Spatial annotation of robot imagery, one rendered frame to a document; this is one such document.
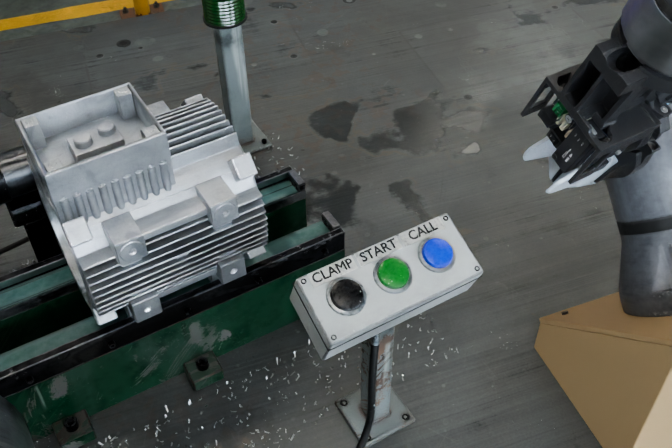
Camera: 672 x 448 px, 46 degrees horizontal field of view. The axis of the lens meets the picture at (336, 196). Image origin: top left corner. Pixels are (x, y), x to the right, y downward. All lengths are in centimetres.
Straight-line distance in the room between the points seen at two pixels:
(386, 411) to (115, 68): 86
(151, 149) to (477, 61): 84
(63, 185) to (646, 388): 60
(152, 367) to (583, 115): 60
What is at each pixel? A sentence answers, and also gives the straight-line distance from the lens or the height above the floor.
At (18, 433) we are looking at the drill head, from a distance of 69.
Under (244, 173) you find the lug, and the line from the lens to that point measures 83.
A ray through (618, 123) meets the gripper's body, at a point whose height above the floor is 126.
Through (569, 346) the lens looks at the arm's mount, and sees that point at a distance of 96.
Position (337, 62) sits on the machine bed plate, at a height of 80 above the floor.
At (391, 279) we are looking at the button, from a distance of 73.
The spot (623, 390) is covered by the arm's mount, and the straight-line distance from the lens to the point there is 90.
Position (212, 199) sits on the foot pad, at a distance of 81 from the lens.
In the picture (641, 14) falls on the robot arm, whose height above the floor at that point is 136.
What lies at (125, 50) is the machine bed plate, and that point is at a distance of 158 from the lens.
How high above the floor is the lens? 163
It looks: 43 degrees down
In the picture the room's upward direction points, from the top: 1 degrees counter-clockwise
